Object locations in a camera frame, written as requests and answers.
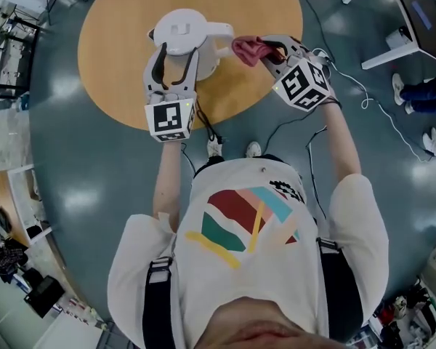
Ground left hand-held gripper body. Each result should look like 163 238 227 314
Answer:
144 85 200 143

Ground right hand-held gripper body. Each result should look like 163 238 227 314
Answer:
271 55 332 113

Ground pink cloth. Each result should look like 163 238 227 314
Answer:
231 36 273 68

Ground white kettle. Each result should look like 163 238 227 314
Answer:
147 8 236 83

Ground person's right forearm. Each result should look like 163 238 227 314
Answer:
318 102 363 190

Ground person's left forearm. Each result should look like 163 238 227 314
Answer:
152 140 185 230

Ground white power strip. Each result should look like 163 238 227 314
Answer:
310 47 334 81

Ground person's left white shoe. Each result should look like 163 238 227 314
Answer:
206 138 225 159

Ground person's white shoe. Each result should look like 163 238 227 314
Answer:
245 140 262 159
206 138 225 159

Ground black striped trousers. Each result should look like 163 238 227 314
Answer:
194 153 295 177

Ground person's right white shoe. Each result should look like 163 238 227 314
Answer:
245 140 262 159

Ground white printed t-shirt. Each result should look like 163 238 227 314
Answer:
107 158 390 349

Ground black case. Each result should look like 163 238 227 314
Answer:
23 275 66 319

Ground person's head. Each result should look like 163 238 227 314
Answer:
199 296 350 349

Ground thin black cable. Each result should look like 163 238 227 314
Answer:
180 143 197 176

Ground black floor cable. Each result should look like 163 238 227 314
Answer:
261 0 330 154

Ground white floor cable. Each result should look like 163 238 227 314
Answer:
326 60 435 163

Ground black metal frame cart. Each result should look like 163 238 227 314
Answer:
0 0 41 101

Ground black shoulder strap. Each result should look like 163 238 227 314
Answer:
142 256 174 349
318 237 364 343

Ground wooden cabinet with white frame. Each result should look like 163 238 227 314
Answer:
0 164 54 247

